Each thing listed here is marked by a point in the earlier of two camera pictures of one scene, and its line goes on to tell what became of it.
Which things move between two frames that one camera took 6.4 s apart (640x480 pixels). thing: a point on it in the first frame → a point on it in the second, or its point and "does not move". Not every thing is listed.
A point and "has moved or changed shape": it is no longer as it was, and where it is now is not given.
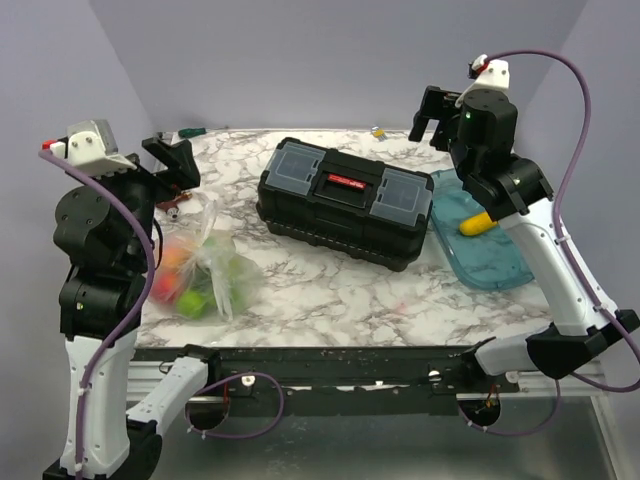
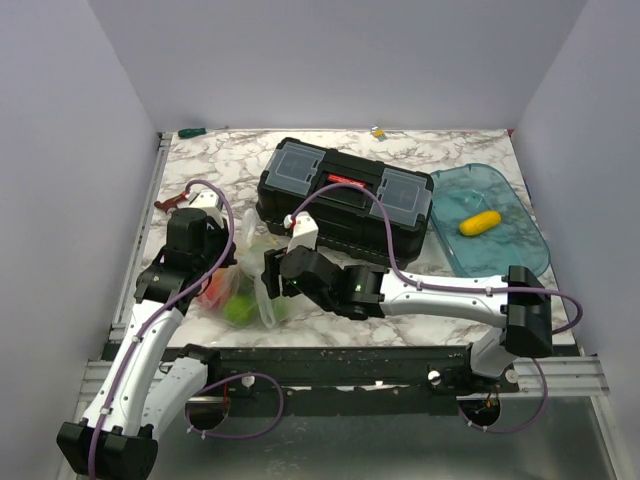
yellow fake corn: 477,225 does not move
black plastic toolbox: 350,206 does not move
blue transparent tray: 486,260 does not move
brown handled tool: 171,207 does not move
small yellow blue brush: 379,133 does not move
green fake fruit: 193,304 → 241,309
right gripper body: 440,103 → 273,258
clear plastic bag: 200,274 has moved or changed shape
